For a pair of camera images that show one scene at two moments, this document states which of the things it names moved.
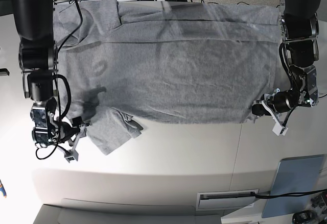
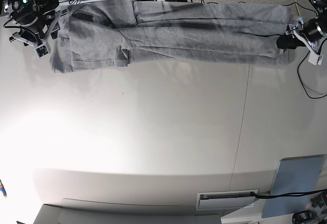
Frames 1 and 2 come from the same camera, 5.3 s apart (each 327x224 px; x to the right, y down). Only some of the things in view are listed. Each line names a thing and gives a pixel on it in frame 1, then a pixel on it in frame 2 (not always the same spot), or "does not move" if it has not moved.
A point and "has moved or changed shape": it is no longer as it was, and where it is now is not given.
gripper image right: (278, 102) to (312, 29)
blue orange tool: (3, 190) does not move
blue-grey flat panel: (295, 175) does not move
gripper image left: (63, 131) to (36, 33)
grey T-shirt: (191, 62) has moved or changed shape
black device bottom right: (304, 217) does not move
